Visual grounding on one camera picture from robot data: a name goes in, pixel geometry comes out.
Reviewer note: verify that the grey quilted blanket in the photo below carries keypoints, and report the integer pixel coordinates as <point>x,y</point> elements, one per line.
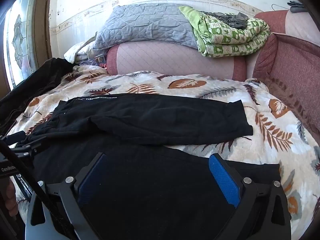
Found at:
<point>145,25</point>

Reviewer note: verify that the small colourful packet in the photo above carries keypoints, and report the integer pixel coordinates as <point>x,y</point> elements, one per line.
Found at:
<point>100,60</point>

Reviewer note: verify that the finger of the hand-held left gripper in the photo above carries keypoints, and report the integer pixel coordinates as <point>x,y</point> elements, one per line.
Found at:
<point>30,145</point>
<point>15,135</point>

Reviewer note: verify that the brown wooden window frame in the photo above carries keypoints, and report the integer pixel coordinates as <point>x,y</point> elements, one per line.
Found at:
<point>42,17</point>

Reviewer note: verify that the grey gloves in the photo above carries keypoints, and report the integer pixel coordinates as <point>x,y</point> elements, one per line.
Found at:
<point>295,6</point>

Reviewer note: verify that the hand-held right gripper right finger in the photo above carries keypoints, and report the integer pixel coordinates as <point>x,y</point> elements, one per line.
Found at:
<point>225,183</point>

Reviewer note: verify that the pink sofa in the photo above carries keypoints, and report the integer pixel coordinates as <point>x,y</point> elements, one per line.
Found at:
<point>175,57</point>

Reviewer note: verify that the white crumpled cloth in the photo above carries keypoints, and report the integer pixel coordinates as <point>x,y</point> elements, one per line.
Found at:
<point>75,52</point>

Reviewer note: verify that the dark grey cloth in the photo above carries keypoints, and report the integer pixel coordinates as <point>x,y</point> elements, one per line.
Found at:
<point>230,20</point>

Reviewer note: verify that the person's left hand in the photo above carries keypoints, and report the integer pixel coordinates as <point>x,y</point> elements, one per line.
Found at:
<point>10,200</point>

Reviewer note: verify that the black jacket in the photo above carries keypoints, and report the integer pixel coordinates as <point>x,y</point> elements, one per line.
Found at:
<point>37,80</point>

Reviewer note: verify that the black pants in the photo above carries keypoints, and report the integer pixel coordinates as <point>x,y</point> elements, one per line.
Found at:
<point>150,120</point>

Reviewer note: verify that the stained glass window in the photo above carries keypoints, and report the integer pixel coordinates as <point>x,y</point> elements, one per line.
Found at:
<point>20,35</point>

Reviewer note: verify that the green printed quilt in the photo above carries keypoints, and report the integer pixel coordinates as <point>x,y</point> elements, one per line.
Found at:
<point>225,40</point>

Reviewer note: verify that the leaf print fleece blanket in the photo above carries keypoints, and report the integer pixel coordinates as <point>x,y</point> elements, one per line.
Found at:
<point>175,85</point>

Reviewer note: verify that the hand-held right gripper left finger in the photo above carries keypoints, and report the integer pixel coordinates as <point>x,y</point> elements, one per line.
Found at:
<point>92,178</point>

